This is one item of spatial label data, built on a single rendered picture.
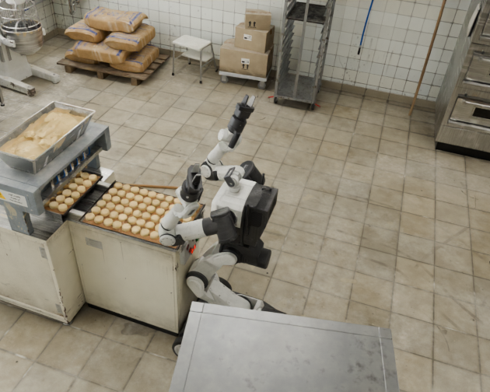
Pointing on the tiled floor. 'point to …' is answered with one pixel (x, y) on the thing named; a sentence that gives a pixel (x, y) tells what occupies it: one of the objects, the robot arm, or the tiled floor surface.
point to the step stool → (194, 50)
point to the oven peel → (428, 56)
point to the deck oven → (476, 88)
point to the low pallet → (113, 68)
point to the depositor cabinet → (33, 261)
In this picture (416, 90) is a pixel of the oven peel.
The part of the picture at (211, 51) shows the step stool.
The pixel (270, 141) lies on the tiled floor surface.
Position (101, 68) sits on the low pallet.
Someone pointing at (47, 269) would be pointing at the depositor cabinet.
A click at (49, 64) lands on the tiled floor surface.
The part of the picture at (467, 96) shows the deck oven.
